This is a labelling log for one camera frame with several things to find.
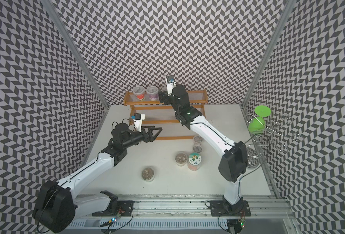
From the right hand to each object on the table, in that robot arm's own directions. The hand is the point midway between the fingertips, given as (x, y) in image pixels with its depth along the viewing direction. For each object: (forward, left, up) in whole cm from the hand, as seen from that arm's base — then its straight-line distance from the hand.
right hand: (168, 88), depth 76 cm
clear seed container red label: (0, +17, -3) cm, 17 cm away
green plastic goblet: (-15, -48, -14) cm, 52 cm away
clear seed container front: (-34, +12, -31) cm, 48 cm away
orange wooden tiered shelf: (-14, +5, -5) cm, 15 cm away
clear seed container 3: (-19, -16, -33) cm, 41 cm away
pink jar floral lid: (-28, -14, -29) cm, 43 cm away
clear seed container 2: (-13, -17, -31) cm, 38 cm away
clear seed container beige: (-26, -6, -32) cm, 41 cm away
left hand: (-17, +6, -14) cm, 23 cm away
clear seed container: (0, +9, -3) cm, 9 cm away
